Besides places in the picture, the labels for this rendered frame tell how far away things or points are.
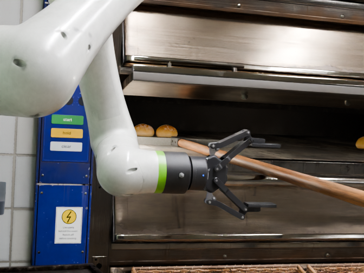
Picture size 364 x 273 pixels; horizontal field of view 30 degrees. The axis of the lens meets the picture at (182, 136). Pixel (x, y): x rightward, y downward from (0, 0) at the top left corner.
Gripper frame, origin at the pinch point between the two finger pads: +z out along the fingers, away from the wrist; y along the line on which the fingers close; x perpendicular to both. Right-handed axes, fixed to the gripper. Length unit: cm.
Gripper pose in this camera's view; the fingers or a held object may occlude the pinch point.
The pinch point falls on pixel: (271, 175)
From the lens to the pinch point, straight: 156.3
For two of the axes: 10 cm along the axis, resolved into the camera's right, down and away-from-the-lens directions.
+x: 2.8, 0.7, -9.6
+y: -0.6, 10.0, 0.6
